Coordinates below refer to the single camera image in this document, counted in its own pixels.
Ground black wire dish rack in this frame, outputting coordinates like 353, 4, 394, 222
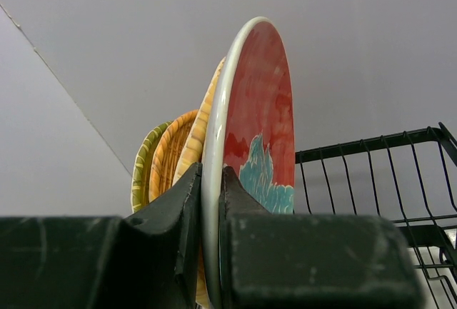
295, 123, 456, 308

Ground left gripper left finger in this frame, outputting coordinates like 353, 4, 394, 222
1, 163, 202, 308

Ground orange round woven plate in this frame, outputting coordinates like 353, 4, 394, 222
149, 109, 198, 202

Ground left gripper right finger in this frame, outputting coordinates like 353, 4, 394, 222
219, 167, 423, 308

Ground green-rimmed round bamboo plate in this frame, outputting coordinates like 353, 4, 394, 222
130, 121, 171, 213

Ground orange square woven tray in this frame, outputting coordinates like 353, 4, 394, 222
172, 57, 226, 308

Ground red and teal floral plate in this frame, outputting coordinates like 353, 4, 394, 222
201, 16, 295, 308

